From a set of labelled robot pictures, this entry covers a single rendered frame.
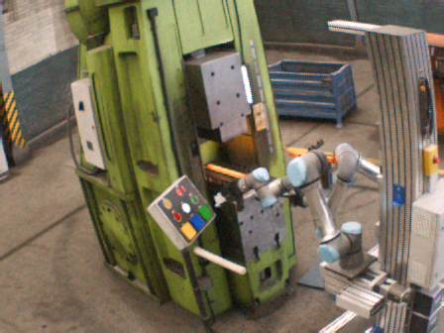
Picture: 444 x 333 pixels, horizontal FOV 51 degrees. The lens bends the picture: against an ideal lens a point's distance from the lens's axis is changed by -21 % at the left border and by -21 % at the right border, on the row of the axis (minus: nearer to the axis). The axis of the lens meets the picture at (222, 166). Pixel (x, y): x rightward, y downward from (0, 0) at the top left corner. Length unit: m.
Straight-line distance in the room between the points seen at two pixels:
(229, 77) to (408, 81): 1.42
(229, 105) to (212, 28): 0.51
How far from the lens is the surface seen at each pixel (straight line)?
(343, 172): 2.91
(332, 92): 6.98
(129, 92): 3.55
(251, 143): 3.76
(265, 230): 3.69
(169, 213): 3.00
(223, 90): 3.33
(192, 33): 3.35
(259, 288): 3.92
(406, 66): 2.29
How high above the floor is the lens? 2.42
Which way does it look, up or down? 22 degrees down
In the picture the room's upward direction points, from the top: 11 degrees counter-clockwise
